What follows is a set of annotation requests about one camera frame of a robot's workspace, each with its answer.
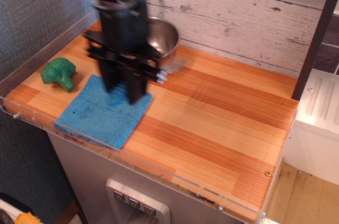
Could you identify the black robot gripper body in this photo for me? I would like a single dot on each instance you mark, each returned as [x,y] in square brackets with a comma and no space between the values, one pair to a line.
[125,29]

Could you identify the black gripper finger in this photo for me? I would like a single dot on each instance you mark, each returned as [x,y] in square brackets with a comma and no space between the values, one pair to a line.
[111,74]
[136,83]

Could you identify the blue handled metal fork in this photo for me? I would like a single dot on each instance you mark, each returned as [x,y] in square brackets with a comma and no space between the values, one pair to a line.
[119,95]

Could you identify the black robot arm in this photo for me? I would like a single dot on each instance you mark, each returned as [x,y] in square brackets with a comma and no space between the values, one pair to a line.
[121,47]

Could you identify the clear acrylic table guard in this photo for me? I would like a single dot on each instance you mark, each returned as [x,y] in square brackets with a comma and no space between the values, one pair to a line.
[206,149]

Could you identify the stainless steel bowl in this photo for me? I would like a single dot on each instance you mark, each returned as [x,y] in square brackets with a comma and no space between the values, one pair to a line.
[165,38]

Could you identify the blue folded cloth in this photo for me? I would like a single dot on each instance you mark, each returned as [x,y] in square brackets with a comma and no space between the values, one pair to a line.
[91,117]

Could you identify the green toy broccoli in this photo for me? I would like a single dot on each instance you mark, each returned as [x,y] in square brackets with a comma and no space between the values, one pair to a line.
[59,70]

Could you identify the grey toy fridge cabinet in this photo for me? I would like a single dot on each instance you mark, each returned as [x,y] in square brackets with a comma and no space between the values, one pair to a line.
[87,172]

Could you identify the silver dispenser panel with buttons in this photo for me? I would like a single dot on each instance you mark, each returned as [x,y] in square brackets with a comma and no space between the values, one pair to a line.
[129,204]

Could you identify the yellow object at corner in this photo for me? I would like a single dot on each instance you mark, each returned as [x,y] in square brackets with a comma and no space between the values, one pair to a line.
[27,218]

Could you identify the white toy sink unit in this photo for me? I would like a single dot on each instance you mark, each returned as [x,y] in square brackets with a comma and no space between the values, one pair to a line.
[312,146]

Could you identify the dark vertical post right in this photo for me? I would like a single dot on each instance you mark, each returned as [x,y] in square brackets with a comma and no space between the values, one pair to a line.
[314,47]

